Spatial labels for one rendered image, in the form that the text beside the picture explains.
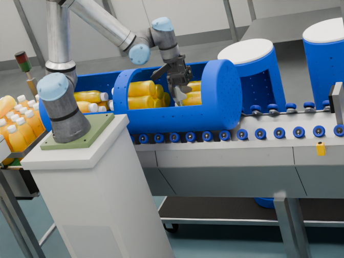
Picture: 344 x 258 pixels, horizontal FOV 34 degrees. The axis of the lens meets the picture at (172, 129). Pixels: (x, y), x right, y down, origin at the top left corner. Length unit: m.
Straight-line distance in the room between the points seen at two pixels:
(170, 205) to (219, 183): 1.03
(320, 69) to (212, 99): 0.80
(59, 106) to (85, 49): 4.67
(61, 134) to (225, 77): 0.67
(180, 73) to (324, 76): 0.86
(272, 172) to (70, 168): 0.78
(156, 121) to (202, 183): 0.36
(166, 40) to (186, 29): 3.99
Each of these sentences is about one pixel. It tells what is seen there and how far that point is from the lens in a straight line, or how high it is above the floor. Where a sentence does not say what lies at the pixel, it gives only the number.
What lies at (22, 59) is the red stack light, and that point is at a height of 1.23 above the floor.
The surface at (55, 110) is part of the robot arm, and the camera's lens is 2.10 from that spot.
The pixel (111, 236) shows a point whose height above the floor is 0.78.
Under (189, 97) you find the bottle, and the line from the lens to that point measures 2.23.
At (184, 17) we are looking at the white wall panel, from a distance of 6.08.
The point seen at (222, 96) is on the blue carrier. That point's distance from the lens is 2.18.
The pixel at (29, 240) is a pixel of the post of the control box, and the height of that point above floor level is 0.52.
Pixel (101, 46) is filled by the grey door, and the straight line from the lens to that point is 6.61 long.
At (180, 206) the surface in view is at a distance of 3.35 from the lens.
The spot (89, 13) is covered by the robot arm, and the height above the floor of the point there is 1.60.
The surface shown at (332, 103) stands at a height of 1.05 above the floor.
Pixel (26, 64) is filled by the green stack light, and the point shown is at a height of 1.19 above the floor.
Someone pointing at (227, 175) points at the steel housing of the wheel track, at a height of 0.78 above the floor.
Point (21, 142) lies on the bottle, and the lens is 2.70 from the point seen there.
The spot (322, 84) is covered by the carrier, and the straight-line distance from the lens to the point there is 2.81.
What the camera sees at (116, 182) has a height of 0.96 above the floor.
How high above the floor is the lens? 2.05
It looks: 27 degrees down
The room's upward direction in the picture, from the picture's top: 18 degrees counter-clockwise
